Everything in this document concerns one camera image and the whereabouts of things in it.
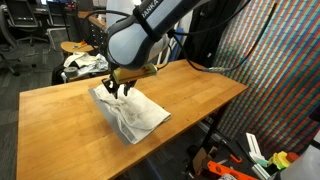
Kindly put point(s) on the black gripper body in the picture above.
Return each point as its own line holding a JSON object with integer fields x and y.
{"x": 111, "y": 85}

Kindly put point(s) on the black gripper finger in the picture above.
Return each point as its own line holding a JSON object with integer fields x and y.
{"x": 115, "y": 94}
{"x": 126, "y": 90}

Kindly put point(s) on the white cloth towel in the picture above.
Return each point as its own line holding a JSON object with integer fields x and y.
{"x": 132, "y": 117}

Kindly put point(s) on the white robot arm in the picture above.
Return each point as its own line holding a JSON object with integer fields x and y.
{"x": 131, "y": 42}

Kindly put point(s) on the crumpled white cloth pile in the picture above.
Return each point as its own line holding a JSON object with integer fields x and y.
{"x": 86, "y": 63}

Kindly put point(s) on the small round wooden table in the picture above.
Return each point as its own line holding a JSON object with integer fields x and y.
{"x": 72, "y": 47}

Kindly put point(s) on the black office chair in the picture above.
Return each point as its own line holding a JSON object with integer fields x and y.
{"x": 21, "y": 16}

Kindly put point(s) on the yellow green toy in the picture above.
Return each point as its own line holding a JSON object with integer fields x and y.
{"x": 279, "y": 160}

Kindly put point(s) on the grey duct tape roll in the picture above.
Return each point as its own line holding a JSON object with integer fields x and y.
{"x": 71, "y": 72}

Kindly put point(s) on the black table leg frame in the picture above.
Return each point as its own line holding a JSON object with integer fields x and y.
{"x": 216, "y": 117}

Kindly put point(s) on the white plastic bracket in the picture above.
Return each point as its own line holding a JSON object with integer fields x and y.
{"x": 255, "y": 152}

